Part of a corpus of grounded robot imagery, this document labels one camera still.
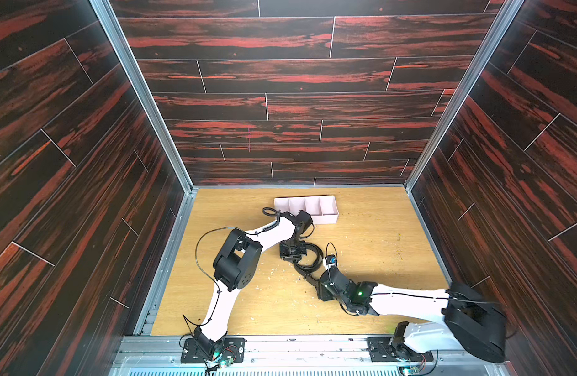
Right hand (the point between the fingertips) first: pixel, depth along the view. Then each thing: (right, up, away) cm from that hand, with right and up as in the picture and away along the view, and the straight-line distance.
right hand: (324, 279), depth 87 cm
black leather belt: (-6, +3, 0) cm, 7 cm away
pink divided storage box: (+3, +27, +23) cm, 36 cm away
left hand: (-9, +5, +7) cm, 12 cm away
